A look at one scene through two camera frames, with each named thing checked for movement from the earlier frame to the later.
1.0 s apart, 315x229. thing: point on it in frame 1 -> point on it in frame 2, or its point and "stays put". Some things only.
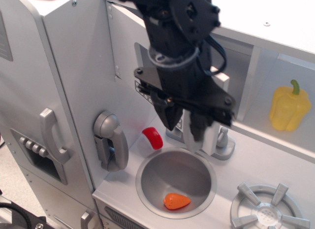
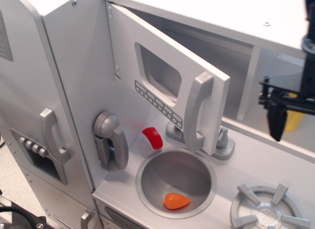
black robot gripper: (182, 76) -> (279, 97)
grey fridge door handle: (48, 118) stays put
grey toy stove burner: (264, 207) stays put
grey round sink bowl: (175, 170) stays put
